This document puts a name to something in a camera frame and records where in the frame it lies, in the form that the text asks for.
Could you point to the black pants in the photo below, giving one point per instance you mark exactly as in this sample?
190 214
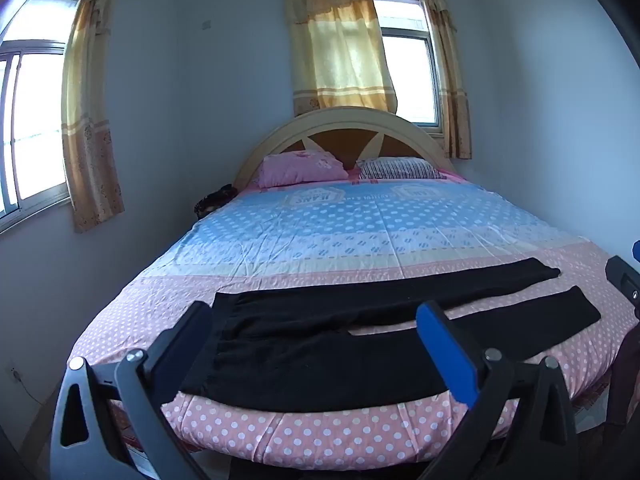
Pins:
325 355

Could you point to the small window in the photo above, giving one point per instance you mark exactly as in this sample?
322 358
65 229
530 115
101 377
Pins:
407 75

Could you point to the narrow yellow patterned curtain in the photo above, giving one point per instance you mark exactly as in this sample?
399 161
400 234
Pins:
450 85

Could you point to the striped pillow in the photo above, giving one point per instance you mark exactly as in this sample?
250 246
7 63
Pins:
400 167

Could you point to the wall socket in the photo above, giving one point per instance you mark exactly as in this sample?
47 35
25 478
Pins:
12 372

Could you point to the arched wooden headboard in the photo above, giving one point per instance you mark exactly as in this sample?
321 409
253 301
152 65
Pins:
345 137

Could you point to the large sliding window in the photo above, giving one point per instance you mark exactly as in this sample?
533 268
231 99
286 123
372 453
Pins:
35 110

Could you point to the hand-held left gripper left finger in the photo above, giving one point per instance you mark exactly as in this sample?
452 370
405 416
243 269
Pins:
190 330

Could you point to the dark bundle beside bed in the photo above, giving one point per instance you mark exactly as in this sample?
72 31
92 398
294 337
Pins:
212 202

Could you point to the dark cloth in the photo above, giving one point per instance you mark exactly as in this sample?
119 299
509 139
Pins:
627 375

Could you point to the wide yellow patterned curtain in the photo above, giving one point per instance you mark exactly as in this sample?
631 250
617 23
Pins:
335 50

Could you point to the bed with polka dot sheet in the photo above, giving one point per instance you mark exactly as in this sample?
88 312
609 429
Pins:
350 230

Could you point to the pink pillow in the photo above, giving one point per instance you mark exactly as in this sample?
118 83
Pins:
300 167

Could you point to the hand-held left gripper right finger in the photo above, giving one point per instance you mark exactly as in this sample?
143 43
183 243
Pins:
445 350

